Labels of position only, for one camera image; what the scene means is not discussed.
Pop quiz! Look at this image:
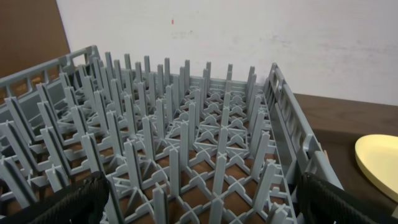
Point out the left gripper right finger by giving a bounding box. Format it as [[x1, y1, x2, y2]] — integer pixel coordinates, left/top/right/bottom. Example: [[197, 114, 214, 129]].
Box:
[[297, 172, 397, 224]]

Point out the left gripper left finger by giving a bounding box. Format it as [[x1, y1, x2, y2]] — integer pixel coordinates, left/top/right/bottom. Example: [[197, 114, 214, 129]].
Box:
[[1, 171, 109, 224]]

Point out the grey plastic dishwasher rack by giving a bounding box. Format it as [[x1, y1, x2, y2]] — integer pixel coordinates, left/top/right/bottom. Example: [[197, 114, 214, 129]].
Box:
[[1, 46, 341, 223]]

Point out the dark brown serving tray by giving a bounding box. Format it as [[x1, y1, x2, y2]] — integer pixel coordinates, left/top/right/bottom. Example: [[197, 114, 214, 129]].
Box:
[[314, 129, 397, 215]]

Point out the yellow round plate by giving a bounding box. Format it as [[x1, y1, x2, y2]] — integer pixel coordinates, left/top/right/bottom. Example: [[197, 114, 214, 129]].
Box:
[[354, 134, 397, 202]]

